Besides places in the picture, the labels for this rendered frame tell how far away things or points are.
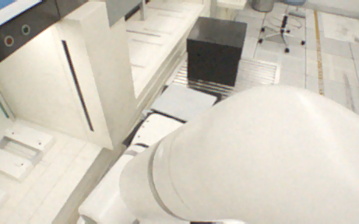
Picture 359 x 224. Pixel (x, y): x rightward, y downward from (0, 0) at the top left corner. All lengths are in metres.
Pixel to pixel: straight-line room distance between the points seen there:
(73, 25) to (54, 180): 0.56
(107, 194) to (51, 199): 0.57
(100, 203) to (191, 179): 0.29
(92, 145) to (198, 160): 0.94
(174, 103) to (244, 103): 0.46
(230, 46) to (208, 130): 1.20
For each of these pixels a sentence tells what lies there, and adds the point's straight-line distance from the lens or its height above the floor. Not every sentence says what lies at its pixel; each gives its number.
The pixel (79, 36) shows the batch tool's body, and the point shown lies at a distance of 0.76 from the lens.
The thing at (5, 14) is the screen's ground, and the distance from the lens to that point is 0.64.
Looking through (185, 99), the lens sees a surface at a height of 1.27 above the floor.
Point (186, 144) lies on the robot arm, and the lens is 0.19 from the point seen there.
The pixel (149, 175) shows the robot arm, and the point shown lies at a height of 1.48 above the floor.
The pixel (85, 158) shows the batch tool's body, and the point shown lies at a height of 0.87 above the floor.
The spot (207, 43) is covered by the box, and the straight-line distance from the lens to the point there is 1.37.
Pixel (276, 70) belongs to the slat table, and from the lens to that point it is 1.70.
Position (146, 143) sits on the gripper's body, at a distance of 0.53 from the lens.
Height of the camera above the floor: 1.69
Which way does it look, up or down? 44 degrees down
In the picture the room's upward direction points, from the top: straight up
